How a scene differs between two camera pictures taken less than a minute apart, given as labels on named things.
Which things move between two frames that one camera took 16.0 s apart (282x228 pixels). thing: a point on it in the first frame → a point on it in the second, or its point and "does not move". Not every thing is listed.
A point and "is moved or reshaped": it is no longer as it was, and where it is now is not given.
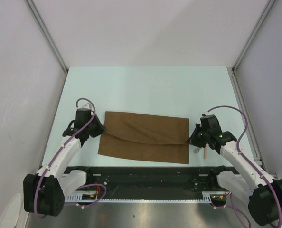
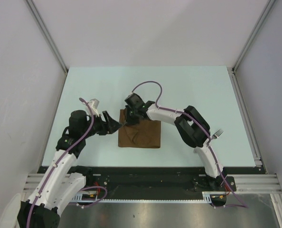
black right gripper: [193, 139] → [129, 120]
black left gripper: [100, 129] → [109, 126]
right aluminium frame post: [251, 35] does not move
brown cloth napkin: [150, 137] is moved or reshaped
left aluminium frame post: [42, 23] does not move
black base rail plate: [148, 183] does not move
